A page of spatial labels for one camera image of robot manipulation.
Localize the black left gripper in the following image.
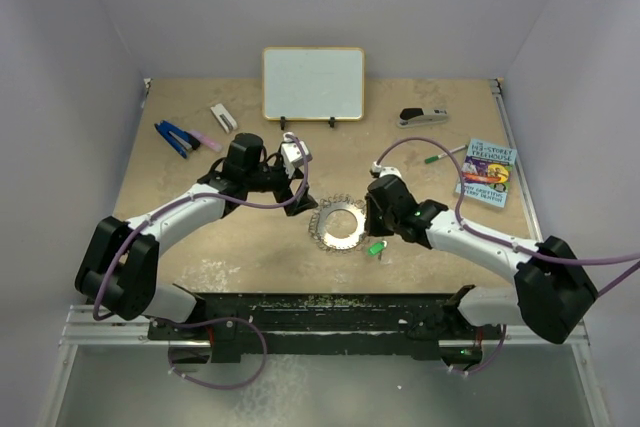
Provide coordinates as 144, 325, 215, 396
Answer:
245, 158, 317, 215

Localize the large metal key ring disc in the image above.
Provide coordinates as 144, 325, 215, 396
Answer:
308, 194, 366, 253

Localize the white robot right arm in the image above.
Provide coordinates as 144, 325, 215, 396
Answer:
365, 175, 598, 344

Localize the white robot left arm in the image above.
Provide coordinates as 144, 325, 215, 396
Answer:
75, 132, 317, 339

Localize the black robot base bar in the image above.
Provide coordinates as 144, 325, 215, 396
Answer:
148, 293, 501, 367

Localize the green capped marker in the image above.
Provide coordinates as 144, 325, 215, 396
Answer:
424, 145, 468, 164

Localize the black grey stapler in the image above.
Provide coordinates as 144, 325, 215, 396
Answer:
396, 108, 449, 129

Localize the white staple remover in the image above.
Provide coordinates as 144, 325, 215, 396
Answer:
210, 103, 238, 134

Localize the blue treehouse book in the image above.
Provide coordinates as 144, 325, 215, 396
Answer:
461, 138, 517, 208

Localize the small whiteboard on stand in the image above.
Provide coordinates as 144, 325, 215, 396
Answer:
262, 46, 365, 126

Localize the pink eraser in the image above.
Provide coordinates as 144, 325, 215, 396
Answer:
191, 131, 223, 152

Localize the blue stapler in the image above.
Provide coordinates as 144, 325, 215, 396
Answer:
154, 120, 201, 159

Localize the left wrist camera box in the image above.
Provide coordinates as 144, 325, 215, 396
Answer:
279, 132, 312, 179

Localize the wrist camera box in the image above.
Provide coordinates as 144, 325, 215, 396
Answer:
369, 162, 402, 179
279, 132, 312, 179

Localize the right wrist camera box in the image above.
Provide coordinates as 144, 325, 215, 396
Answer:
369, 162, 402, 179

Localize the aluminium frame rail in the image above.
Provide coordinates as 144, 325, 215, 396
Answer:
59, 305, 209, 347

